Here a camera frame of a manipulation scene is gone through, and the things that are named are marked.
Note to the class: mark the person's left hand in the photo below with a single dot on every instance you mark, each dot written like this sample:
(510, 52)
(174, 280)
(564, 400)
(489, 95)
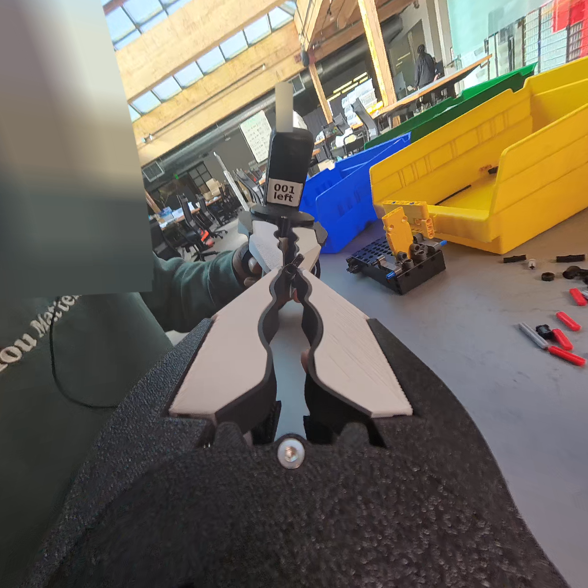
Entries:
(238, 262)

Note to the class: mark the red and blue storage rack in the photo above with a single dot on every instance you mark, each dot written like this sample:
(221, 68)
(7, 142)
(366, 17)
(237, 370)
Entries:
(542, 36)

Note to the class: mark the small black lego connector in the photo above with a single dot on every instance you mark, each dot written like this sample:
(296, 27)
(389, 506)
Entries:
(291, 271)

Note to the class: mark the blue plastic bin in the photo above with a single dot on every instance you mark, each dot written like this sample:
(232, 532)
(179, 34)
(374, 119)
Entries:
(349, 206)

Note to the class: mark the person's left forearm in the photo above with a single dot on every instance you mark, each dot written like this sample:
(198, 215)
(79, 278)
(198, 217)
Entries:
(193, 285)

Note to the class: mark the person's green sweatshirt torso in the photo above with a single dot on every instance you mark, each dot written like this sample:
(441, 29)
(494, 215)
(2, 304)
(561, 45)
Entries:
(69, 413)

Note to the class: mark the long wooden work table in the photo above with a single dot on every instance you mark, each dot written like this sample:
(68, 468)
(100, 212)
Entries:
(436, 87)

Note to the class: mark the yellow plastic bin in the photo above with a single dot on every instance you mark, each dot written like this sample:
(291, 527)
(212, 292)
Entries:
(505, 206)

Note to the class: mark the green plastic bin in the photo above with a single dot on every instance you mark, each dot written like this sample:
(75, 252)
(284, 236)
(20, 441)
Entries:
(459, 101)

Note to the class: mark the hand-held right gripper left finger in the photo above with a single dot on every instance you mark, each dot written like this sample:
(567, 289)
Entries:
(220, 367)

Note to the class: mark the black and yellow lego model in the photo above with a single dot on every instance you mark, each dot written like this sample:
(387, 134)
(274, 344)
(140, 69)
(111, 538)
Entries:
(404, 271)

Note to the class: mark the pile of small lego pieces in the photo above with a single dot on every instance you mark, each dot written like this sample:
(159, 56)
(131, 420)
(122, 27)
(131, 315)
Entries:
(565, 330)

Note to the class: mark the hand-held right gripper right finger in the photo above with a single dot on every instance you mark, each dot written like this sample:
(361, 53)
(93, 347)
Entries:
(358, 367)

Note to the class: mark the whiteboard with writing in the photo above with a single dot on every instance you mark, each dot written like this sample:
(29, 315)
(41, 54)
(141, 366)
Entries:
(256, 135)

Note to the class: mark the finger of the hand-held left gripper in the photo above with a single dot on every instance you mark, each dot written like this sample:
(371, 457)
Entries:
(265, 248)
(310, 243)

